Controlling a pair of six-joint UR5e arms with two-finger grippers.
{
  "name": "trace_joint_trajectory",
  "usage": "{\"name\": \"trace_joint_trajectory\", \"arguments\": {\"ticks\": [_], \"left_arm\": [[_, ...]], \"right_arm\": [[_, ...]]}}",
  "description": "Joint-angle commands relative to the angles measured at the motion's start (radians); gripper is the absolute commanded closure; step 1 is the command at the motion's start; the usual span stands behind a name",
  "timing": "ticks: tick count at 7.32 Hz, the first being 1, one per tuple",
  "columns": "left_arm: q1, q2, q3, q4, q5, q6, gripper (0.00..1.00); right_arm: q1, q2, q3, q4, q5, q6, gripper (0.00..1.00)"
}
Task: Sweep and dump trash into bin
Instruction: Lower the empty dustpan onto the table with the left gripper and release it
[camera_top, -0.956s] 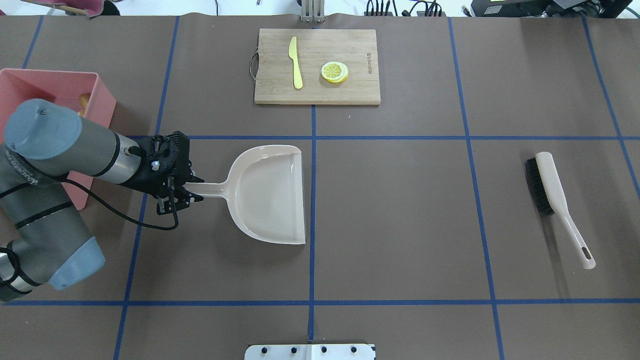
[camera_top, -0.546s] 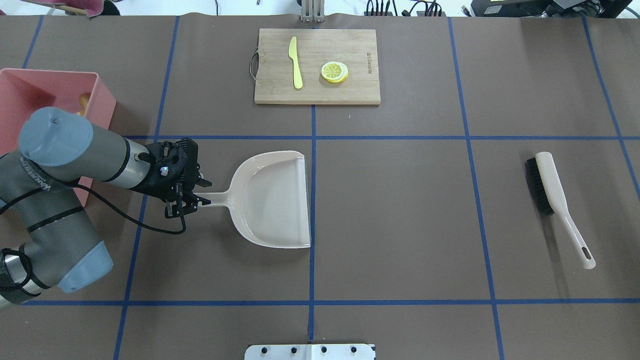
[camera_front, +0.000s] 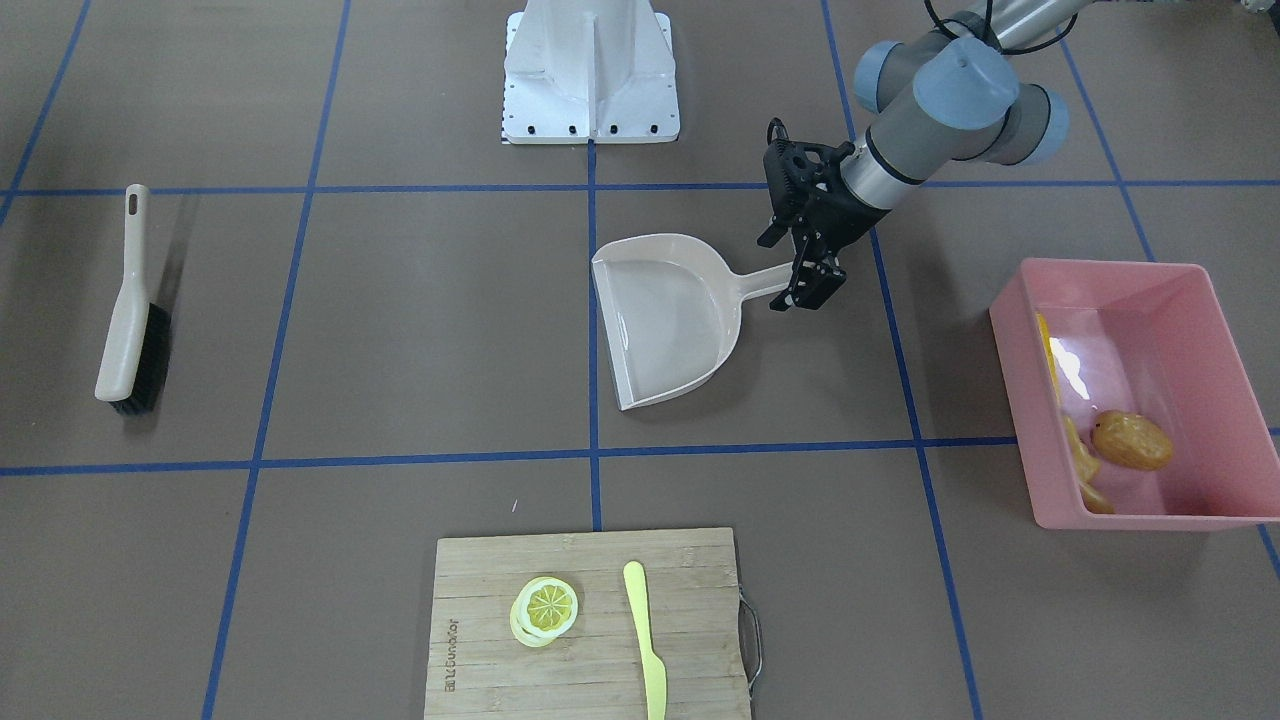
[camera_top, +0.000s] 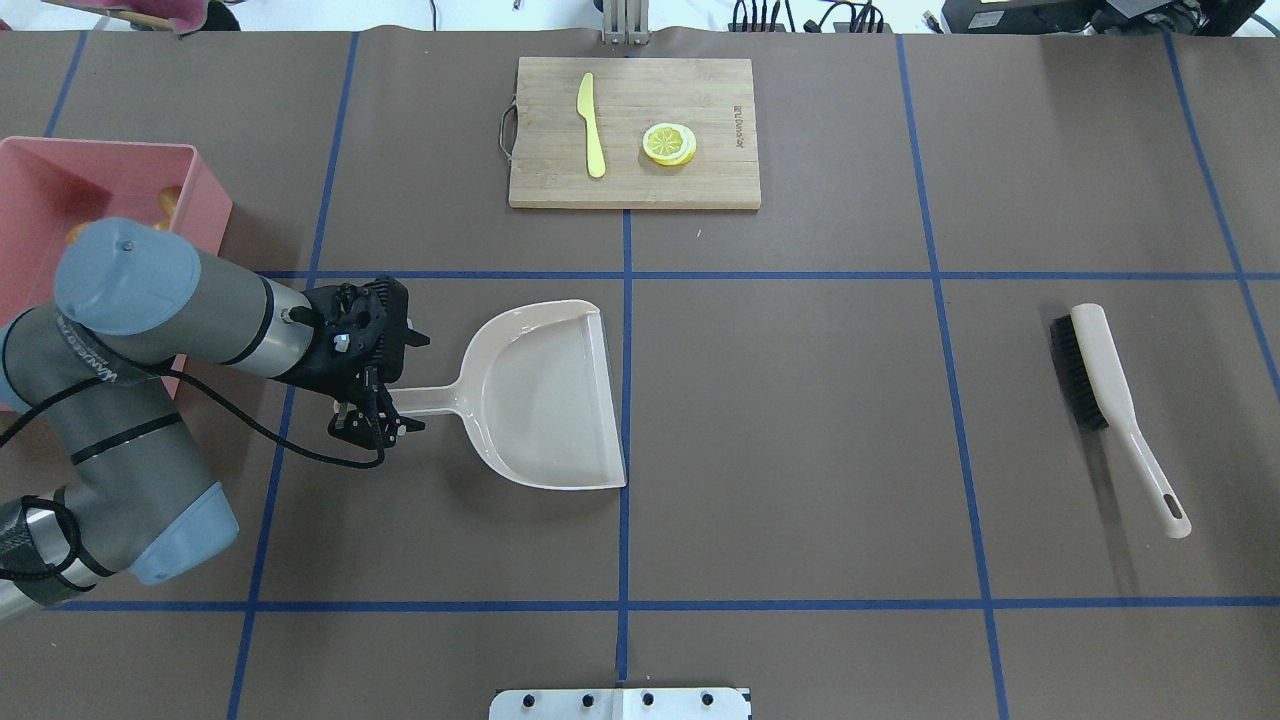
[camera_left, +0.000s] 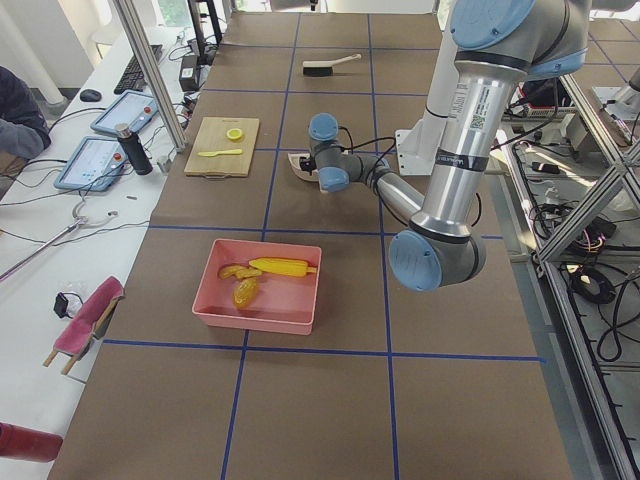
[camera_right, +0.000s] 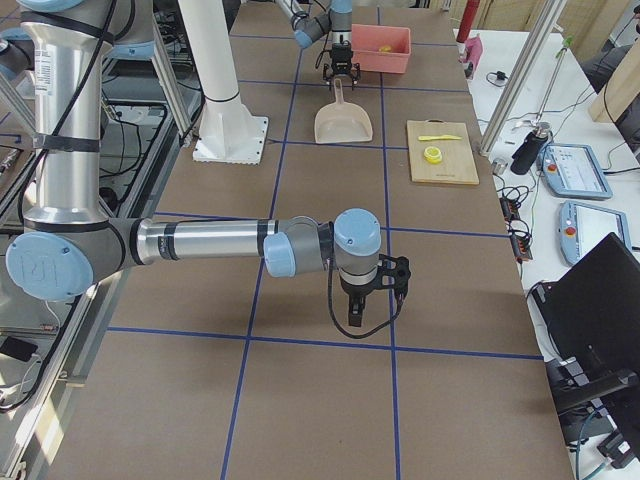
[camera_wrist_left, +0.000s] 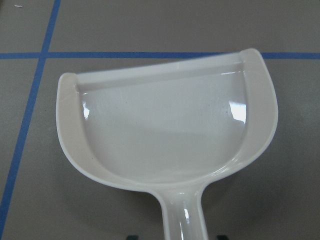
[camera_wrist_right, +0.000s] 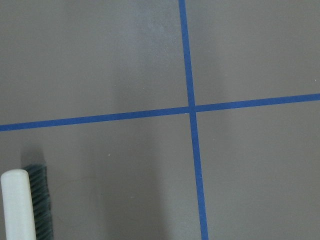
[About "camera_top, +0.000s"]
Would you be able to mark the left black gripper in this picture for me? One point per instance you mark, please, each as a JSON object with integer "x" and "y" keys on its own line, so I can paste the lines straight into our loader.
{"x": 318, "y": 366}

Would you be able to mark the beige plastic dustpan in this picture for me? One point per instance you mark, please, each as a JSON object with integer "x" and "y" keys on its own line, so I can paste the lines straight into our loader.
{"x": 535, "y": 397}

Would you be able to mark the beige hand brush black bristles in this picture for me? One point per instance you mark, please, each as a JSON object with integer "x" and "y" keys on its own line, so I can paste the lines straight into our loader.
{"x": 1095, "y": 387}

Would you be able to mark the brown toy potato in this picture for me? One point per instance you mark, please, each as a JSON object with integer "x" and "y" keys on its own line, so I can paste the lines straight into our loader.
{"x": 167, "y": 200}

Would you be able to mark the tan toy ginger root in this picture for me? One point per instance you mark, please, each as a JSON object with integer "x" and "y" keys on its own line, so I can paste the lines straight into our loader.
{"x": 75, "y": 232}

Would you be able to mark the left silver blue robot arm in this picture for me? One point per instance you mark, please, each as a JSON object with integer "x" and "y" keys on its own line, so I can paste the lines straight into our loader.
{"x": 129, "y": 300}

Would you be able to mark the pink plastic bin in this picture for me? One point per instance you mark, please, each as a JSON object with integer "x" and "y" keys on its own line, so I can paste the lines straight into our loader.
{"x": 51, "y": 184}

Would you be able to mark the yellow plastic knife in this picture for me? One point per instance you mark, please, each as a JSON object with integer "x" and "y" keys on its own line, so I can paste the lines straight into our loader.
{"x": 586, "y": 108}

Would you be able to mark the yellow toy lemon slice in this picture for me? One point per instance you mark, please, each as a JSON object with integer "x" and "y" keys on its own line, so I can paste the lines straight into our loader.
{"x": 669, "y": 144}

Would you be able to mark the bamboo cutting board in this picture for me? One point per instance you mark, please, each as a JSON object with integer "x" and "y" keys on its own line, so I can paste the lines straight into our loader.
{"x": 713, "y": 97}

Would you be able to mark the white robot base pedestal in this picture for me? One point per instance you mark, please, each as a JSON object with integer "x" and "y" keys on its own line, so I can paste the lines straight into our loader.
{"x": 623, "y": 703}

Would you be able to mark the aluminium frame post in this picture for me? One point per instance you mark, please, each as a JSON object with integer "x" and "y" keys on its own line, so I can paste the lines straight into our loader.
{"x": 625, "y": 22}

